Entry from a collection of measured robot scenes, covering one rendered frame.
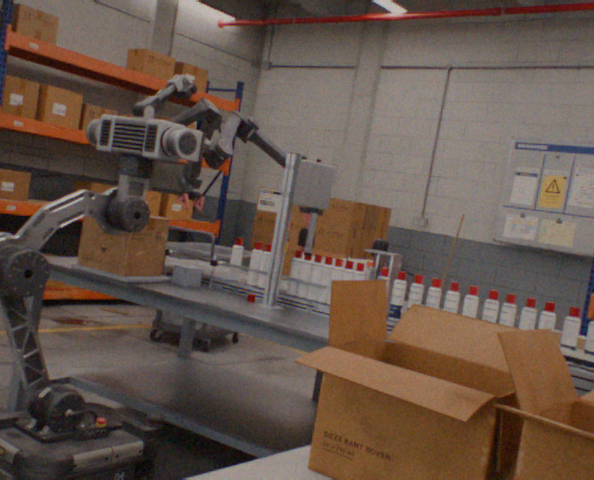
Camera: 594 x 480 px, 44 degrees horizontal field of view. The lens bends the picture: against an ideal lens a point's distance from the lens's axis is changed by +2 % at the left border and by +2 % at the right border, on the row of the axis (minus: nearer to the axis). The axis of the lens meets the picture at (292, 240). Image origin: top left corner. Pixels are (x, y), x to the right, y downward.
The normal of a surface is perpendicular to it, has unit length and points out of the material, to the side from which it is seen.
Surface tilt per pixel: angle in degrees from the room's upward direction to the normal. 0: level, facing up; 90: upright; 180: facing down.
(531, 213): 90
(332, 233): 89
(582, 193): 91
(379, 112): 90
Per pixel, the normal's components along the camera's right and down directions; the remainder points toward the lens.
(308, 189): 0.39, 0.11
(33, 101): 0.76, 0.16
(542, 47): -0.62, -0.06
